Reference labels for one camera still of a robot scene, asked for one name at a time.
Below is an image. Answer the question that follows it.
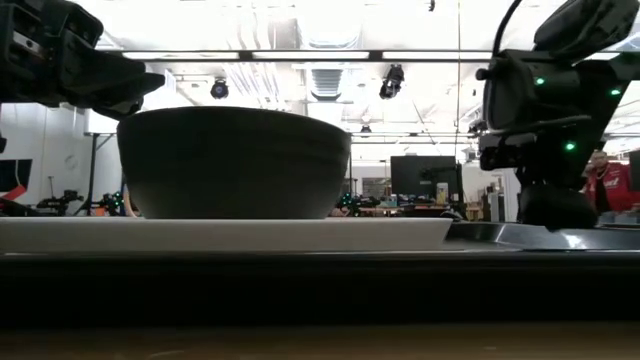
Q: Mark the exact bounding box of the black monitor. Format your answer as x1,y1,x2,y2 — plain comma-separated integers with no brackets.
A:
389,155,464,202

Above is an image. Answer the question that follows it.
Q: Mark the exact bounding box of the ceiling air vent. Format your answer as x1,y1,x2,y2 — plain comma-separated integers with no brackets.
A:
308,68,345,102

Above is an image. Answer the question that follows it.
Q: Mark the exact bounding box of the black ceiling spotlight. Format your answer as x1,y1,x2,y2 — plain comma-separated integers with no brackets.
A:
378,63,406,101
209,77,231,100

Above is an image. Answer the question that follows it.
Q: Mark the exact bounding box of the person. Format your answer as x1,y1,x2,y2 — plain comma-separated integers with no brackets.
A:
582,149,640,214

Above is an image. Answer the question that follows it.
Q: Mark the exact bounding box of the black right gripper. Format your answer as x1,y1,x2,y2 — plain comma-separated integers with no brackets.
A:
518,182,599,232

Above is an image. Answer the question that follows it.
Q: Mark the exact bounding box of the white round plate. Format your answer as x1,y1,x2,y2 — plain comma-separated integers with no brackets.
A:
0,216,454,254

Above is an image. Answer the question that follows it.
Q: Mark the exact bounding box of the black bowl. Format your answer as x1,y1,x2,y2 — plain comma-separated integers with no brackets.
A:
116,105,353,220

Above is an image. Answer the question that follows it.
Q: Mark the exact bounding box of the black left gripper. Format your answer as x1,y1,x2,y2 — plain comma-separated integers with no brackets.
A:
0,0,166,120

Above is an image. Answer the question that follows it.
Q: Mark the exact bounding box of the black plastic serving tray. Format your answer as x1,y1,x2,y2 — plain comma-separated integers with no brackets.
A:
0,219,640,329

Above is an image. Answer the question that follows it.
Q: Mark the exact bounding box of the black stand pole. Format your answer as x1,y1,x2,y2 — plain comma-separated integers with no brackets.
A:
74,131,117,217

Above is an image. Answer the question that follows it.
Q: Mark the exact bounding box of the background robot with green lights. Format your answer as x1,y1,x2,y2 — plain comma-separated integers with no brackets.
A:
337,191,382,218

